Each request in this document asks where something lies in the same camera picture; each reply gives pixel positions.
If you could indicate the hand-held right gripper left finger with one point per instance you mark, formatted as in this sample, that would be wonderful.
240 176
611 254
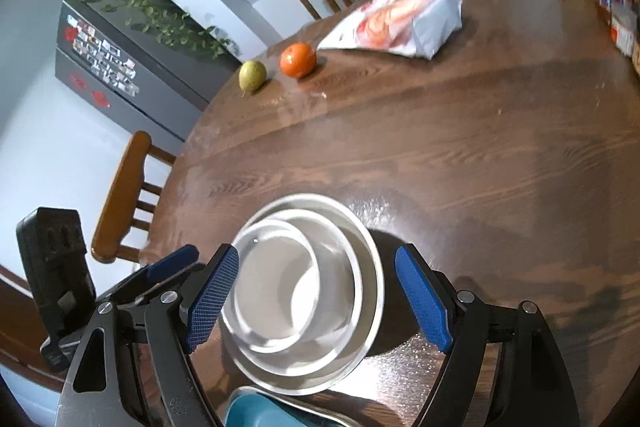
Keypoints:
212 297

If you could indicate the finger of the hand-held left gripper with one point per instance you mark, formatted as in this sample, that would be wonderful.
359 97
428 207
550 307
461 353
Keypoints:
170 286
172 262

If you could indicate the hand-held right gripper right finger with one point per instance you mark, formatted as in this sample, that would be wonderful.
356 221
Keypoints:
422 297

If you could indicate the wide flared white bowl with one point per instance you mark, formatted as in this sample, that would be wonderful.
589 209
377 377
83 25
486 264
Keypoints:
372 297

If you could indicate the straight-sided white bowl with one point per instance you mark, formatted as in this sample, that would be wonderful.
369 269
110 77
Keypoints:
275 277

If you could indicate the round white bowl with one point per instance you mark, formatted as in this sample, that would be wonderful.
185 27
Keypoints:
345 277

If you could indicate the large patterned square plate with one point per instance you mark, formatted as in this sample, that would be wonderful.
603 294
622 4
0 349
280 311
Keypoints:
345 417

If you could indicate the grey refrigerator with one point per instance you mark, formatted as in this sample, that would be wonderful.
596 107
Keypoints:
150 87

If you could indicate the green pear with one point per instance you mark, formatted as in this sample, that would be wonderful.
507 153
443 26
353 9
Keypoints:
251 77

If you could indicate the cluster of fridge photo magnets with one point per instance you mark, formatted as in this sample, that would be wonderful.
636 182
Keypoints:
102 54

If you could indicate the orange tangerine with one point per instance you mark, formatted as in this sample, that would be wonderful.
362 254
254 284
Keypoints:
298 60

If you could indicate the trailing green plant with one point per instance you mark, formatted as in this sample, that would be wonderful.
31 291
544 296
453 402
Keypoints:
150 12

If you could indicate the white snack bag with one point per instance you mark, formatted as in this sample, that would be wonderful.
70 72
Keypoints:
400 24

